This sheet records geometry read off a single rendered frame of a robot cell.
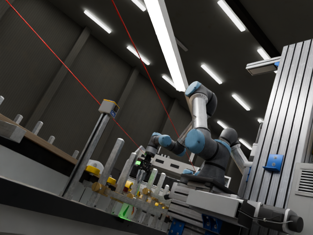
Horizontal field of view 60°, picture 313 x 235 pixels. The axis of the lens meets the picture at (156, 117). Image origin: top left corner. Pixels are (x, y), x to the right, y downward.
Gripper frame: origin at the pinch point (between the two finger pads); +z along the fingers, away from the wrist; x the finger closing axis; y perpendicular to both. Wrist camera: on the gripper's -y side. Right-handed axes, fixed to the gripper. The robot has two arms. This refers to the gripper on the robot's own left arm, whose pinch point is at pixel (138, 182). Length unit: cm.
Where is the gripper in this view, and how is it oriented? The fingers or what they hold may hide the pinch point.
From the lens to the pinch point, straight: 185.6
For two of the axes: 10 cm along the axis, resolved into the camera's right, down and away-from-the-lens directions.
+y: 0.6, -3.4, -9.4
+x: 9.3, 3.7, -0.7
